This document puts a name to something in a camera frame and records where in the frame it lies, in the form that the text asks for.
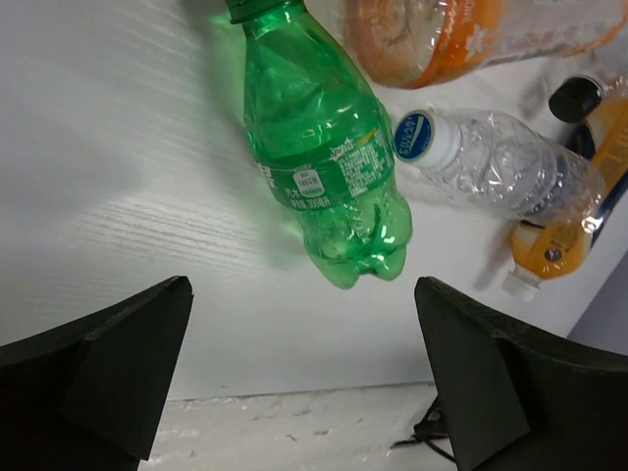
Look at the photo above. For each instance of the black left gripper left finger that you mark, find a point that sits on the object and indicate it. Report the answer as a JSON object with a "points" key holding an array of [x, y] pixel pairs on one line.
{"points": [[89, 394]]}

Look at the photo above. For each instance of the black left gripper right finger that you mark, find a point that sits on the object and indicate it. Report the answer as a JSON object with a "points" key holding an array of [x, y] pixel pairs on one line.
{"points": [[515, 397]]}

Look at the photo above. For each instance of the green Sprite plastic bottle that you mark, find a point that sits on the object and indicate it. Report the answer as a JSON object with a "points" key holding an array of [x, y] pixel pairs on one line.
{"points": [[322, 140]]}

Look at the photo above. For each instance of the clear bottle blue white cap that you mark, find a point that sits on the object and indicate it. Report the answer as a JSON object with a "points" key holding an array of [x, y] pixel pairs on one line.
{"points": [[494, 163]]}

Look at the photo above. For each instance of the clear bottle black cap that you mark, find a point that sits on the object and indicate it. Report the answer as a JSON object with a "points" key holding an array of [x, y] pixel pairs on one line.
{"points": [[580, 95]]}

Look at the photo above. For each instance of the clear bottle orange flower label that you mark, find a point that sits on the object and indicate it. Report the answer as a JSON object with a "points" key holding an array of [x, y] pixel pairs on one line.
{"points": [[414, 44]]}

